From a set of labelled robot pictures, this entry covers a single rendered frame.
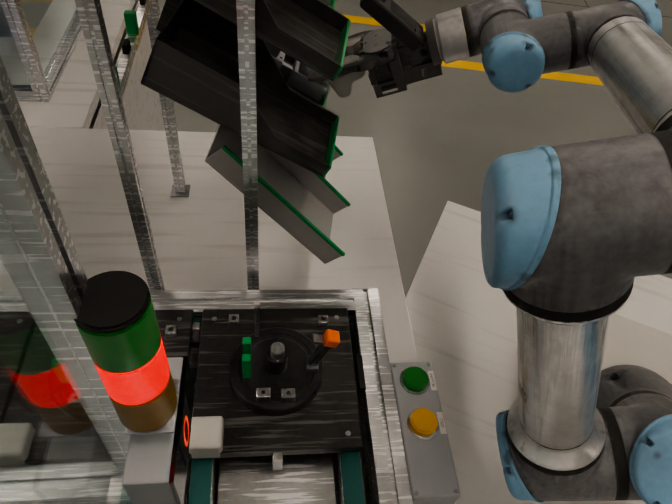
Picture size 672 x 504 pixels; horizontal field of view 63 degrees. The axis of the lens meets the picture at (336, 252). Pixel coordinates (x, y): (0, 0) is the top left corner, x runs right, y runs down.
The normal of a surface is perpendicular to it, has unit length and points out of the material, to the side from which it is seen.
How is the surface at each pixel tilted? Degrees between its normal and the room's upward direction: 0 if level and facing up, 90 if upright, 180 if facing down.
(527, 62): 88
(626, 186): 36
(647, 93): 71
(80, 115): 0
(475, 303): 0
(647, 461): 44
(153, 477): 0
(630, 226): 62
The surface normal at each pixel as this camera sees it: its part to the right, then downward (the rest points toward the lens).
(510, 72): -0.08, 0.71
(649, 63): -0.61, -0.66
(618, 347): -0.22, 0.03
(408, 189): 0.10, -0.66
